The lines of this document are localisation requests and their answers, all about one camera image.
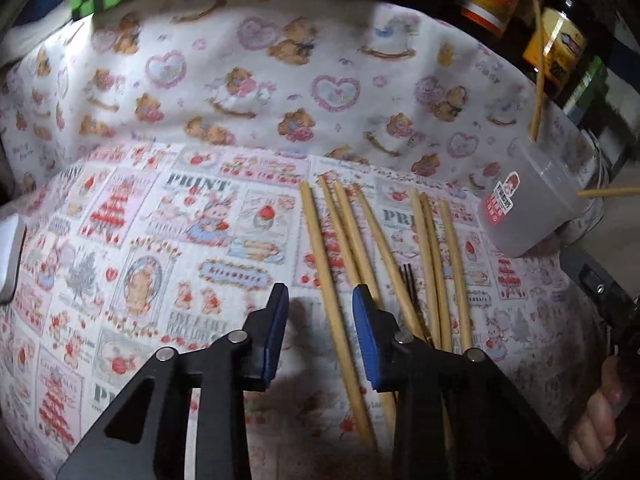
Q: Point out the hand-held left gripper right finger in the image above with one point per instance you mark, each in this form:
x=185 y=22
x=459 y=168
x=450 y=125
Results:
x=367 y=350

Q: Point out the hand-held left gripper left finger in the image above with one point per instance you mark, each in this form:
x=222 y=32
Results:
x=277 y=340

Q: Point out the translucent plastic container red label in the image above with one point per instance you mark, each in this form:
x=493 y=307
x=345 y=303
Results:
x=540 y=200

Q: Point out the person's right hand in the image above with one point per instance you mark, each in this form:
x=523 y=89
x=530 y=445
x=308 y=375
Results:
x=597 y=420

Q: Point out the dark metal fork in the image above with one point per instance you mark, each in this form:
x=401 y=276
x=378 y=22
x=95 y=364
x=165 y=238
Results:
x=409 y=285

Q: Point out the strawberry print cloth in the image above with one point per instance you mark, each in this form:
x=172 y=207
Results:
x=150 y=260

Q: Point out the green box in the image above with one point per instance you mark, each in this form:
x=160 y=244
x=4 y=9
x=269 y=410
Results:
x=585 y=87

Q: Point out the yellow label dark jar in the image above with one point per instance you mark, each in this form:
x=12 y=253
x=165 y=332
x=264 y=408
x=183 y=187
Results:
x=560 y=45

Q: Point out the white power adapter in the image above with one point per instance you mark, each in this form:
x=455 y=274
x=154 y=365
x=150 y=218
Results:
x=10 y=260

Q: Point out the bear print blanket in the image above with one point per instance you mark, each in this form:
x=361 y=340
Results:
x=300 y=60

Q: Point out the white cloth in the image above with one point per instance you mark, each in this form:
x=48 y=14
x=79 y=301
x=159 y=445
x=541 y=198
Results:
x=40 y=40

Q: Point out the blue cloth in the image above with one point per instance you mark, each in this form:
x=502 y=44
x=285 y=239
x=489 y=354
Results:
x=45 y=7

